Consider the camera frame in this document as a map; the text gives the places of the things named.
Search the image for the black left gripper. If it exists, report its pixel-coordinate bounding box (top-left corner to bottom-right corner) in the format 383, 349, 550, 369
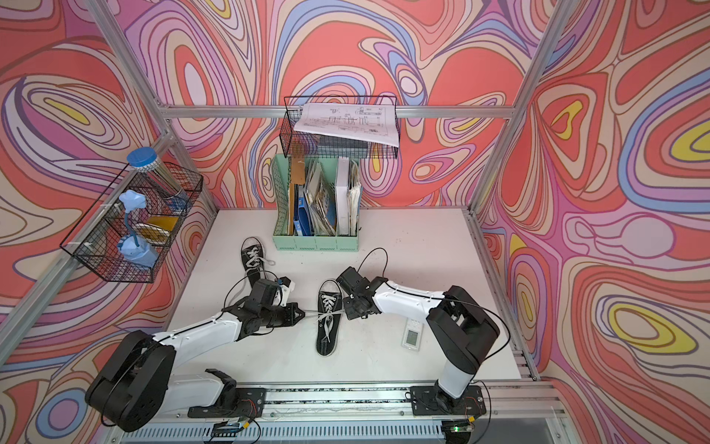
258, 302, 306, 327

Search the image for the black sneaker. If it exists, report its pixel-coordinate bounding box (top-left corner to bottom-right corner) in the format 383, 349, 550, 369
240, 236, 273, 286
315, 279, 343, 356

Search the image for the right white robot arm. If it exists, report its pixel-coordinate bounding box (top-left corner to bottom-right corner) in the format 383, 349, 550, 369
337, 268, 500, 401

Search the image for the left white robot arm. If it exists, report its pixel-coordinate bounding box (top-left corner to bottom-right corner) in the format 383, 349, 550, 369
84, 277, 305, 432

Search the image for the white remote control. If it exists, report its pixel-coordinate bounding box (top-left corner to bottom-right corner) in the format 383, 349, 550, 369
401, 319, 423, 352

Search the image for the green perforated file organizer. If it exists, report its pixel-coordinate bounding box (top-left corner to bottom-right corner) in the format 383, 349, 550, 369
270, 155, 360, 252

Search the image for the white book in organizer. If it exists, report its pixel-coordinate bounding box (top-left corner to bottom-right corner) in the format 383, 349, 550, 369
335, 157, 351, 236

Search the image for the yellow tin in basket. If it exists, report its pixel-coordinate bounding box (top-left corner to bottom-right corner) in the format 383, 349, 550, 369
134, 216, 179, 246

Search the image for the white printed paper sheet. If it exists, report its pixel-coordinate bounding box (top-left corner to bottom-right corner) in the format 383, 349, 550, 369
294, 103, 399, 147

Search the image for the blue lidded jar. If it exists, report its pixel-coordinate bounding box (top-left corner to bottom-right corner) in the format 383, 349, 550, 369
127, 147, 187, 200

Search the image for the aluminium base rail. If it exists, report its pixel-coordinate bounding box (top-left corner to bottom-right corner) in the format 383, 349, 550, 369
103, 380, 580, 443

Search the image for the black wire basket left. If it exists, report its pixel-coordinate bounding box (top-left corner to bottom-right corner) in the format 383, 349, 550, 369
60, 163, 203, 283

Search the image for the black wire basket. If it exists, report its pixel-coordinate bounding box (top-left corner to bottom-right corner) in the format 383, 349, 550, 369
60, 163, 203, 283
279, 94, 401, 160

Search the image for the black wire basket back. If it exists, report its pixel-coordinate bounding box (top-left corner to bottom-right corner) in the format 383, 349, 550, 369
279, 94, 401, 160

